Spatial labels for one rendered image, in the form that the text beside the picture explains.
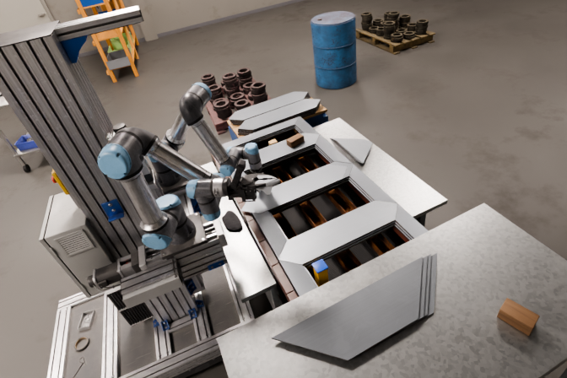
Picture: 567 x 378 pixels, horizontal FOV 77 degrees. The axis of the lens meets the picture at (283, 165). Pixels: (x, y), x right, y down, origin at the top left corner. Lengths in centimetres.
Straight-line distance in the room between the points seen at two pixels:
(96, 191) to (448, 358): 155
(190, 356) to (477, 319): 163
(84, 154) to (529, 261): 185
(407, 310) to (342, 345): 26
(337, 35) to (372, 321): 404
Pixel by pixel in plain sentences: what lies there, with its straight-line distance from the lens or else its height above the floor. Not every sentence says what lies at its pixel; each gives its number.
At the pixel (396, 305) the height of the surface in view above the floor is 107.
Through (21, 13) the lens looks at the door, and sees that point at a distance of 973.
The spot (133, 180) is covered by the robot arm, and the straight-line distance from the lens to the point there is 146.
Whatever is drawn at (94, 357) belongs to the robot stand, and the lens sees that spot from 276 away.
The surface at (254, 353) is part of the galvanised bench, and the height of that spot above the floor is 105.
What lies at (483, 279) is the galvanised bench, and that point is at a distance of 159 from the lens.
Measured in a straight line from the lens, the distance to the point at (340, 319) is 140.
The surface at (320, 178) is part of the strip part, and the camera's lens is 226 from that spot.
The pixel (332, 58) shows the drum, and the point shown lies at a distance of 504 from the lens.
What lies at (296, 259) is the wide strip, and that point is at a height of 85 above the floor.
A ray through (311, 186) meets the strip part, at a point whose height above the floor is 85.
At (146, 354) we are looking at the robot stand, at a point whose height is 21.
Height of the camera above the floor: 230
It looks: 37 degrees down
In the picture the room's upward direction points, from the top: 10 degrees counter-clockwise
